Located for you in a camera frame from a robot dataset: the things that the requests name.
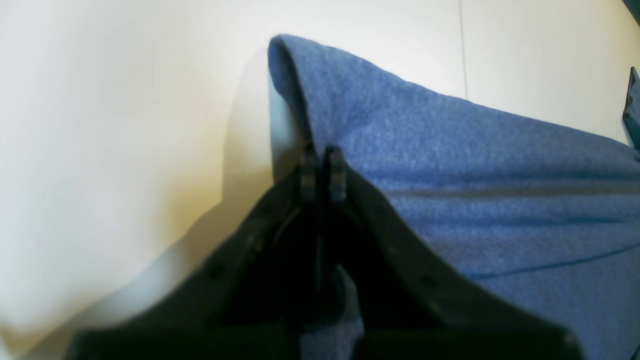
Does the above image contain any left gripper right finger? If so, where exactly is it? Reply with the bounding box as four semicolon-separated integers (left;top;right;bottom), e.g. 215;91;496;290
322;146;583;360

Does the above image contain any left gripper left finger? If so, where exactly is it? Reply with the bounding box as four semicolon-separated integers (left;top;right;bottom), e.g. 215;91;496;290
65;145;320;360

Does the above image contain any blue grey T-shirt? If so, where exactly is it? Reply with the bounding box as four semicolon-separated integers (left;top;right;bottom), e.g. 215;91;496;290
268;34;640;360

